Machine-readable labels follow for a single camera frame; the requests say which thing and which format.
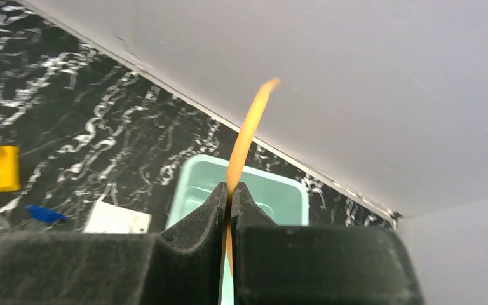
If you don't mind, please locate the tan rubber tube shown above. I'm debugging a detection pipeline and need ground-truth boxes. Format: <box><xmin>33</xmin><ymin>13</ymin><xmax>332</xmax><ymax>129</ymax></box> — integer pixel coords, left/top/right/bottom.
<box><xmin>226</xmin><ymin>78</ymin><xmax>280</xmax><ymax>275</ymax></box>

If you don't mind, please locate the mint green plastic bin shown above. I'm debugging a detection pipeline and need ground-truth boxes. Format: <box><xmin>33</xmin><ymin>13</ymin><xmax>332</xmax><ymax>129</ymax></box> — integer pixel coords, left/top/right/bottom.
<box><xmin>166</xmin><ymin>154</ymin><xmax>311</xmax><ymax>305</ymax></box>

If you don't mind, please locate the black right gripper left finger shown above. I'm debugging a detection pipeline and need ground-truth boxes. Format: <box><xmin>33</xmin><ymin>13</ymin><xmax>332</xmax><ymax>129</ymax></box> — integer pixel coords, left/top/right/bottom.
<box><xmin>0</xmin><ymin>182</ymin><xmax>228</xmax><ymax>304</ymax></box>

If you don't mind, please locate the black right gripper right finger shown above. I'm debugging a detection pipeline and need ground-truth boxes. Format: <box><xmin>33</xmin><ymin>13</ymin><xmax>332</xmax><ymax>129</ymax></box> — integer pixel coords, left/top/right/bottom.
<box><xmin>231</xmin><ymin>183</ymin><xmax>424</xmax><ymax>304</ymax></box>

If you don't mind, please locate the blue capped test tube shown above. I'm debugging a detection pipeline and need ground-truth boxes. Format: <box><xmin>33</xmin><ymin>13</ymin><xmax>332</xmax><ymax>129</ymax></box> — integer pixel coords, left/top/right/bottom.
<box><xmin>26</xmin><ymin>205</ymin><xmax>66</xmax><ymax>224</ymax></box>

